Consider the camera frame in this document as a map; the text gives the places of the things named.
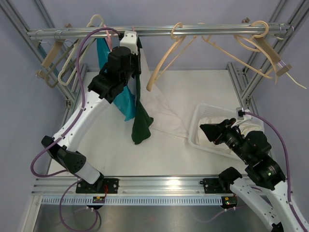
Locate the silver hanging rail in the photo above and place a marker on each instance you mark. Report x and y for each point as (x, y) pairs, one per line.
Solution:
(188, 30)

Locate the cream rounded hanger left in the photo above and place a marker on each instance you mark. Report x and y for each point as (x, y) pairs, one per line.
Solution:
(77, 53)

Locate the tan clip hanger right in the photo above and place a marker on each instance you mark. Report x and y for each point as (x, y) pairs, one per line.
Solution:
(283, 69)

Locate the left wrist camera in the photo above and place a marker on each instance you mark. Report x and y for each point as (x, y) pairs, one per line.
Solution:
(129, 40)

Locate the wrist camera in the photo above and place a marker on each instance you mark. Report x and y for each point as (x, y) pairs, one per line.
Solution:
(129, 40)
(242, 116)

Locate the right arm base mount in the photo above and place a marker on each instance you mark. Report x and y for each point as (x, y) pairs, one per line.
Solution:
(212, 186)

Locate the thick pink plastic hanger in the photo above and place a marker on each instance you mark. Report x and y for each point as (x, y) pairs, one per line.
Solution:
(109, 40)

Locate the beige plastic hanger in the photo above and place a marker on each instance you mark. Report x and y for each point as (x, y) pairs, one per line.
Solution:
(178, 40)

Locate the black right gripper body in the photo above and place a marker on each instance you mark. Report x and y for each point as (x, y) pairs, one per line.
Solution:
(232, 138)

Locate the cream white t shirt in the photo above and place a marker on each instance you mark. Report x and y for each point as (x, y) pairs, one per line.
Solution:
(181, 100)

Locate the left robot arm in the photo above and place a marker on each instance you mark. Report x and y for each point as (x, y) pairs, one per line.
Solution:
(122, 64)

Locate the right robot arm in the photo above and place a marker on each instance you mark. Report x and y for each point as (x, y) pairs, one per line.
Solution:
(279, 214)

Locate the beige hanger right thin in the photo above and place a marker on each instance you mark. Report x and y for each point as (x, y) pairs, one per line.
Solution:
(231, 54)

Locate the tan clip hanger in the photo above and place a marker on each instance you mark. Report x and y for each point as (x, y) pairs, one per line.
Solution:
(49, 65)
(283, 69)

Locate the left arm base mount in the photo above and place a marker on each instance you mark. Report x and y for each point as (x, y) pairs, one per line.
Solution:
(109, 186)

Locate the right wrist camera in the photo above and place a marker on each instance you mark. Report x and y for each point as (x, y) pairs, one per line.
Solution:
(242, 116)

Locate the teal blue t shirt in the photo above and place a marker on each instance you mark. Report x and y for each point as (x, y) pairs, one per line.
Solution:
(125, 101)

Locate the beige hanger right thick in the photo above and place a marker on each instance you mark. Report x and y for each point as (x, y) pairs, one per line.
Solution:
(274, 55)

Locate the tan clip hanger left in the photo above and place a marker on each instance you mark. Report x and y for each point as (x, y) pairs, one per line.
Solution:
(49, 65)

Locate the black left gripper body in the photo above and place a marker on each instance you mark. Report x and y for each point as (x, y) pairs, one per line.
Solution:
(136, 65)

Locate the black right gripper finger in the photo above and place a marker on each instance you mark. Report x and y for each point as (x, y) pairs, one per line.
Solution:
(214, 133)
(227, 123)

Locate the dark green t shirt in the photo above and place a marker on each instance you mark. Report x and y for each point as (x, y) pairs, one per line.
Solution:
(142, 121)

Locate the white plastic basket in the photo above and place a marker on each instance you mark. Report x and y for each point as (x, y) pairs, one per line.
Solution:
(208, 120)

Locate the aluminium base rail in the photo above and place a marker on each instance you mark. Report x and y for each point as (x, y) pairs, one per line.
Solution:
(130, 185)

